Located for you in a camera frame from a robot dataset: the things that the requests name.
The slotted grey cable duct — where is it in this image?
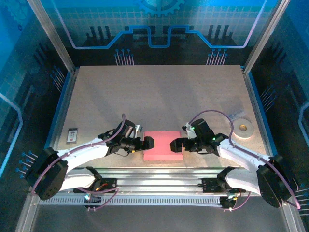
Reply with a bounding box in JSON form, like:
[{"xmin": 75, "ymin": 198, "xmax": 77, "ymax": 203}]
[{"xmin": 38, "ymin": 196, "xmax": 227, "ymax": 206}]

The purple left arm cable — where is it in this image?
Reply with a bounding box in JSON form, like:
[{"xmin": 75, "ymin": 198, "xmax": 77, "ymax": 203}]
[{"xmin": 30, "ymin": 113, "xmax": 126, "ymax": 195}]

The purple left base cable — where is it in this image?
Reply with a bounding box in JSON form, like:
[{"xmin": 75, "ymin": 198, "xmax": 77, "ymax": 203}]
[{"xmin": 83, "ymin": 185, "xmax": 121, "ymax": 211}]

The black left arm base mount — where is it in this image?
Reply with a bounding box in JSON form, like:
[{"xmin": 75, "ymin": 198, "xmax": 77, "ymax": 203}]
[{"xmin": 73, "ymin": 177, "xmax": 117, "ymax": 194}]

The aluminium frame post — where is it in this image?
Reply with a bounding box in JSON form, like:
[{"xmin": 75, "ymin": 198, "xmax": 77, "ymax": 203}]
[
  {"xmin": 243, "ymin": 0, "xmax": 292, "ymax": 74},
  {"xmin": 26, "ymin": 0, "xmax": 76, "ymax": 73}
]

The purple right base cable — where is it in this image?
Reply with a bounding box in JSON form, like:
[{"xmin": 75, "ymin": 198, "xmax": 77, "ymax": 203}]
[{"xmin": 223, "ymin": 190, "xmax": 253, "ymax": 212}]

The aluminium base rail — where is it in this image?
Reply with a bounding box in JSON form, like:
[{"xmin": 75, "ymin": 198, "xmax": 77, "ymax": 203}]
[{"xmin": 31, "ymin": 168, "xmax": 290, "ymax": 194}]

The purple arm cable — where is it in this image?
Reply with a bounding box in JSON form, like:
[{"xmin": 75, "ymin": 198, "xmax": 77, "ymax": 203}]
[
  {"xmin": 188, "ymin": 109, "xmax": 301, "ymax": 210},
  {"xmin": 30, "ymin": 113, "xmax": 126, "ymax": 195}
]

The small black white card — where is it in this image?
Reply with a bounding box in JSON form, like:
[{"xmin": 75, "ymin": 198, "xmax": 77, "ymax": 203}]
[{"xmin": 67, "ymin": 127, "xmax": 79, "ymax": 145}]

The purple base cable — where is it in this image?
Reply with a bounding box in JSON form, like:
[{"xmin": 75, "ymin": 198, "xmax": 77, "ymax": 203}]
[
  {"xmin": 223, "ymin": 190, "xmax": 253, "ymax": 212},
  {"xmin": 83, "ymin": 185, "xmax": 121, "ymax": 211}
]

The black controller box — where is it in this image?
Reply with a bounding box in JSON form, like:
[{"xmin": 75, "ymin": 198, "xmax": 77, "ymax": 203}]
[
  {"xmin": 84, "ymin": 192, "xmax": 102, "ymax": 206},
  {"xmin": 220, "ymin": 196, "xmax": 237, "ymax": 210}
]

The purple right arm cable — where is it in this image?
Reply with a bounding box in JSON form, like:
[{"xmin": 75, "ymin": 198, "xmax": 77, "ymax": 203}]
[{"xmin": 188, "ymin": 109, "xmax": 301, "ymax": 210}]

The pink paper box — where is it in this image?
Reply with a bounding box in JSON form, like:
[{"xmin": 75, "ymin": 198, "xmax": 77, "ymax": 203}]
[{"xmin": 142, "ymin": 130, "xmax": 183, "ymax": 161}]

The aluminium table side rail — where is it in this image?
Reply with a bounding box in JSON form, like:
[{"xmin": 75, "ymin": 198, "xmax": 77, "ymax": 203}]
[
  {"xmin": 242, "ymin": 67, "xmax": 275, "ymax": 155},
  {"xmin": 43, "ymin": 67, "xmax": 79, "ymax": 170}
]

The black left controller box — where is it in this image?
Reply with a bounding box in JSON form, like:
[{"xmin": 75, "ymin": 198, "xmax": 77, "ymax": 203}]
[{"xmin": 84, "ymin": 192, "xmax": 102, "ymax": 206}]

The clear labelled plastic bag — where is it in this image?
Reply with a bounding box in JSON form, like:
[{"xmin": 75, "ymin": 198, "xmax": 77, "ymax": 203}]
[{"xmin": 228, "ymin": 110, "xmax": 246, "ymax": 120}]

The black right controller box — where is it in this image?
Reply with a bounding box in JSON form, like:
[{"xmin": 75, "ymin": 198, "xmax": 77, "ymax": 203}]
[{"xmin": 220, "ymin": 196, "xmax": 237, "ymax": 210}]

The white tape roll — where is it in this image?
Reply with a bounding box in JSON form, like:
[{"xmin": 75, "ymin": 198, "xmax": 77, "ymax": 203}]
[{"xmin": 231, "ymin": 118, "xmax": 255, "ymax": 139}]

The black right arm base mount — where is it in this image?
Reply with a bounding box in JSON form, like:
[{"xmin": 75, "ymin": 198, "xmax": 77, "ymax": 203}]
[{"xmin": 201, "ymin": 177, "xmax": 246, "ymax": 194}]

